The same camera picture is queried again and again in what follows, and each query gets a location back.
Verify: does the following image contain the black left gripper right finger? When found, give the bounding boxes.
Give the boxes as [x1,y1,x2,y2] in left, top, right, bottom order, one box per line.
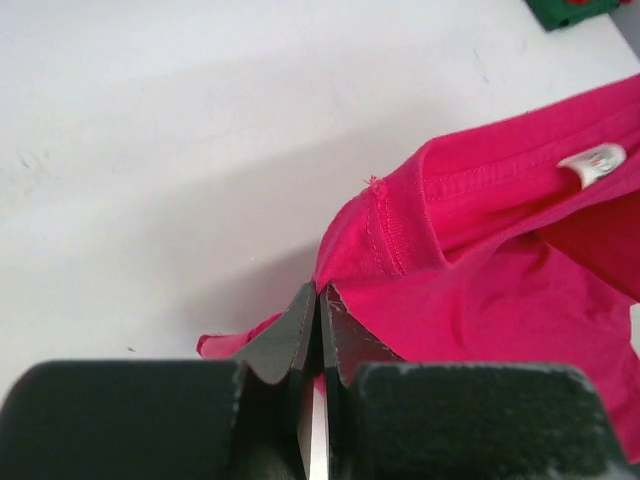
[319,286,639,480]

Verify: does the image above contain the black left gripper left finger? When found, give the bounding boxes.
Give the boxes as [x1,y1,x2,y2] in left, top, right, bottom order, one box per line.
[1,283,316,479]

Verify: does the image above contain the pink t shirt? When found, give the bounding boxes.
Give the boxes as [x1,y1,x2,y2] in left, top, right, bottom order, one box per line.
[195,73,640,456]

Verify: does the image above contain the folded green t shirt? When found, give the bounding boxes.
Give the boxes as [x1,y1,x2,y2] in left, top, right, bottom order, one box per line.
[525,0,630,32]

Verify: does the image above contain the folded red t shirt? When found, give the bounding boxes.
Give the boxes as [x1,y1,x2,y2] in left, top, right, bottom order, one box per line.
[567,0,633,5]

